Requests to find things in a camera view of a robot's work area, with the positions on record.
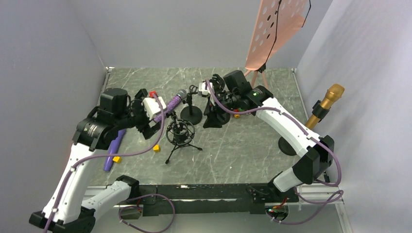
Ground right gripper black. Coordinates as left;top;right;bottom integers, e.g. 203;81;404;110
203;92;240;129

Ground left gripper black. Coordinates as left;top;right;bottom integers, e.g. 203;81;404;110
115;90;164;139

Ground black round base mic stand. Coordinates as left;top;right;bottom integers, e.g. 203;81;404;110
180;85;203;125

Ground black shock mount desk stand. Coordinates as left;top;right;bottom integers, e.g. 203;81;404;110
210;74;231;126

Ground black tripod mic stand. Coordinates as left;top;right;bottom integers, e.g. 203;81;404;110
165;114;203;164

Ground glitter purple silver microphone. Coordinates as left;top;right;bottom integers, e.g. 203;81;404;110
164;89;187;118

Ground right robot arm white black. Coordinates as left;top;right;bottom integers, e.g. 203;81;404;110
197;70;338;202

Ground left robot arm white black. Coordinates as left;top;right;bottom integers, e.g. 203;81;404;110
29;88;167;233

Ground black round stand right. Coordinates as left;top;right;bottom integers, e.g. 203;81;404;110
278;137;296;156

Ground pink music stand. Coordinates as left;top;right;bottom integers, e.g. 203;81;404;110
244;0;311;88

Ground gold microphone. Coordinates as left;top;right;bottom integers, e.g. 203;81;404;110
305;83;345;130

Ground colourful toy block car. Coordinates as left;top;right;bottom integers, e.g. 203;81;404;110
233;108;244;118

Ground yellow cube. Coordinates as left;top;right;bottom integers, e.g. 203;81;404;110
153;145;161;152
112;156;122;163

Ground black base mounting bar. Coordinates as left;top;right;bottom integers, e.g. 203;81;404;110
120;183;297;216

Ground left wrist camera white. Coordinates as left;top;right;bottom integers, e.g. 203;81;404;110
142;97;167;120

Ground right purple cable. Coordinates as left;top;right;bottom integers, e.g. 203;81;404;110
205;79;344;206

